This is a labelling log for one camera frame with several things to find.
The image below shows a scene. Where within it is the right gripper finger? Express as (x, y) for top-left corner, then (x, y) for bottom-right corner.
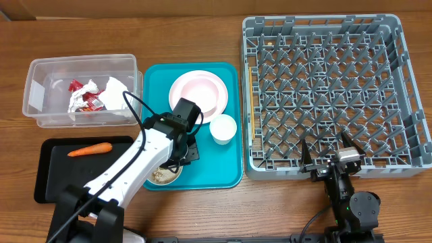
(301, 138), (313, 165)
(341, 132), (366, 156)

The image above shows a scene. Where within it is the white paper cup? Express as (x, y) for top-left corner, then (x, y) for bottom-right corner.
(209, 114), (237, 145)

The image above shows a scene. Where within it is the white bowl with food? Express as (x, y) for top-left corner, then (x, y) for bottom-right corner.
(148, 167), (183, 186)

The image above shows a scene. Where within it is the white napkin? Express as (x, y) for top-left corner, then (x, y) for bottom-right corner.
(98, 77), (132, 117)

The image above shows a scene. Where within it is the orange carrot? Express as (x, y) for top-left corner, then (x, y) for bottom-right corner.
(67, 142), (113, 157)

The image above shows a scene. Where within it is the red snack wrapper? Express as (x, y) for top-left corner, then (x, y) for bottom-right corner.
(68, 79), (105, 113)

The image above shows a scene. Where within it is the foil paper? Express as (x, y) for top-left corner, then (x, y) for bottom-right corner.
(67, 78), (100, 121)

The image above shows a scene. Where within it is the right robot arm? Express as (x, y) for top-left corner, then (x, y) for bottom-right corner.
(299, 132), (384, 242)

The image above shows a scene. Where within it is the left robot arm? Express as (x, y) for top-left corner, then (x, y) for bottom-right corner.
(47, 111), (200, 242)

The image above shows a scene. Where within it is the grey dishwasher rack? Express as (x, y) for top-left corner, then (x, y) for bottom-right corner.
(241, 14), (431, 180)

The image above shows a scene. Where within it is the pink bowl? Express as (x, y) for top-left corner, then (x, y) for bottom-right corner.
(181, 78), (219, 113)

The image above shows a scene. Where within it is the pink plate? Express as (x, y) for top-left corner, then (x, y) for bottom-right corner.
(169, 70), (228, 124)

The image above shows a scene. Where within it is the wooden chopstick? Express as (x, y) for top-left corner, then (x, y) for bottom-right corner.
(248, 67), (255, 140)

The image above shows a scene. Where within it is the black plastic tray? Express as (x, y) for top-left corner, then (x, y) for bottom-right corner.
(34, 136), (134, 204)

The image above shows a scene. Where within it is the clear plastic bin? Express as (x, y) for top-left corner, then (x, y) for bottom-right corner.
(22, 54), (143, 128)

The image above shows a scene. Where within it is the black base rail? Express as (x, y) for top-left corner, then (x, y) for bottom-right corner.
(145, 234), (385, 243)

